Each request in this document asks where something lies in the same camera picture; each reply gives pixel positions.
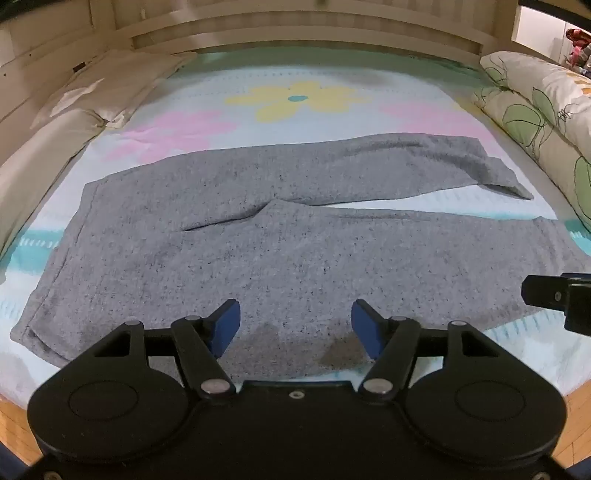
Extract floral bed sheet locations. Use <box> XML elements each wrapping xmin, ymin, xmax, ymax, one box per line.
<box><xmin>0</xmin><ymin>50</ymin><xmax>591</xmax><ymax>409</ymax></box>

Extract wooden bed headboard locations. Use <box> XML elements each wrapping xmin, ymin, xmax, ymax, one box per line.
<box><xmin>0</xmin><ymin>0</ymin><xmax>514</xmax><ymax>153</ymax></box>

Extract white pillow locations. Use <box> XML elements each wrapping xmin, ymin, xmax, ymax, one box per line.
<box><xmin>30</xmin><ymin>48</ymin><xmax>200</xmax><ymax>129</ymax></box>

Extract leaf print pillow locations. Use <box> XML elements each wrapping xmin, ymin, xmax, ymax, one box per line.
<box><xmin>479</xmin><ymin>50</ymin><xmax>591</xmax><ymax>154</ymax></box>
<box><xmin>472</xmin><ymin>86</ymin><xmax>591</xmax><ymax>232</ymax></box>

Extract colourful cloth pile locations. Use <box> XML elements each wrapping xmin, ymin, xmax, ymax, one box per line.
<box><xmin>564</xmin><ymin>27</ymin><xmax>591</xmax><ymax>71</ymax></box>

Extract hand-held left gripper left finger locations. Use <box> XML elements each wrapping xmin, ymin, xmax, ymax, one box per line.
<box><xmin>92</xmin><ymin>299</ymin><xmax>242</xmax><ymax>401</ymax></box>

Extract grey pants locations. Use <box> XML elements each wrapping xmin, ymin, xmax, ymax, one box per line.
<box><xmin>10</xmin><ymin>132</ymin><xmax>570</xmax><ymax>380</ymax></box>

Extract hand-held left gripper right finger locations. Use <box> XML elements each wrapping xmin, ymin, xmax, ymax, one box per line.
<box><xmin>351</xmin><ymin>299</ymin><xmax>502</xmax><ymax>401</ymax></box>

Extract beige pillow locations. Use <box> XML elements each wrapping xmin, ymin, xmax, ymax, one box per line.
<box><xmin>0</xmin><ymin>110</ymin><xmax>106</xmax><ymax>280</ymax></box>

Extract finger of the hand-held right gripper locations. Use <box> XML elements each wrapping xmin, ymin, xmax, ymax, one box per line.
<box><xmin>521</xmin><ymin>272</ymin><xmax>591</xmax><ymax>334</ymax></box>

